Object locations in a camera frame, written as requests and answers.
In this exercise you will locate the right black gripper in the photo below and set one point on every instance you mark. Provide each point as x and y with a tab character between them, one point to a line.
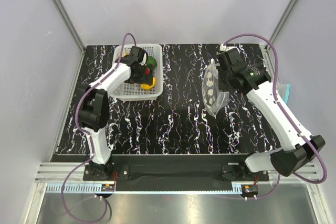
222	87

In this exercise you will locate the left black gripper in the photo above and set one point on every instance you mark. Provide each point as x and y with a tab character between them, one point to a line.
146	78

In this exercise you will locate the clear dotted zip bag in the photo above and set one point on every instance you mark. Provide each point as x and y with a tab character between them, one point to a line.
213	98

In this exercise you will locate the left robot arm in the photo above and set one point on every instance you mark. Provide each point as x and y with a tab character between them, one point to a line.
92	112

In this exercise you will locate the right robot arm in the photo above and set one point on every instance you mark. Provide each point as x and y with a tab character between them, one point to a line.
297	145

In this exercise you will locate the spare clear zip bags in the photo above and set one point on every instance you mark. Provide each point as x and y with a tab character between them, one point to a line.
283	90

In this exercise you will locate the green lime fruit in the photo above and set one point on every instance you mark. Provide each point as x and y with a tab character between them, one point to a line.
151	62

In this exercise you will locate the white perforated plastic basket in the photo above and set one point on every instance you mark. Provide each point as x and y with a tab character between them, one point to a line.
134	92

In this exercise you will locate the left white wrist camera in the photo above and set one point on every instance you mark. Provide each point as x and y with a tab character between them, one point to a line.
142	56

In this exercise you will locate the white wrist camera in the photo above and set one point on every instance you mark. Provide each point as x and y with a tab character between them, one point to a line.
142	56
224	48

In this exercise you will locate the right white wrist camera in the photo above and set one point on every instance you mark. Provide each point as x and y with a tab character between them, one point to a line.
224	48

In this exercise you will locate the left aluminium frame post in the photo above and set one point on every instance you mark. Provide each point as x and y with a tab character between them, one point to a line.
67	21

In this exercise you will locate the aluminium frame post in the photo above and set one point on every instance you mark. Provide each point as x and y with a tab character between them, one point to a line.
284	17
67	21

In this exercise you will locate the white slotted cable duct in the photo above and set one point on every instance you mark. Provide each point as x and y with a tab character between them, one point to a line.
147	188

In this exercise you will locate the right aluminium frame post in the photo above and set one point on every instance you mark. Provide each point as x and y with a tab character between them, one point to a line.
284	17

